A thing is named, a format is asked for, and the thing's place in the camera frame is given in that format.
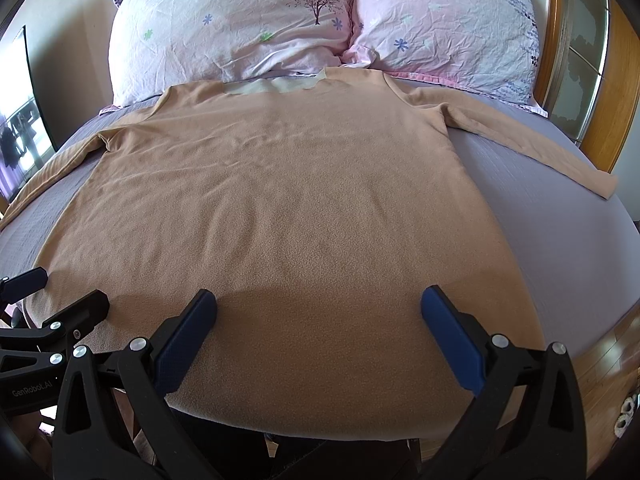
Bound tan long-sleeve shirt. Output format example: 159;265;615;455
4;68;616;440

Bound white slippers on floor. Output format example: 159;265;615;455
614;393;638;439

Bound dark framed window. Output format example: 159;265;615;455
0;26;55;203

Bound lavender bed sheet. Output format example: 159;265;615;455
1;94;639;362

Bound pink pillow with tree print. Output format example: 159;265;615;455
108;0;352;107

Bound wooden headboard with mirror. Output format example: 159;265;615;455
534;0;639;172

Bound pink pillow with flower print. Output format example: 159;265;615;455
341;0;540;110

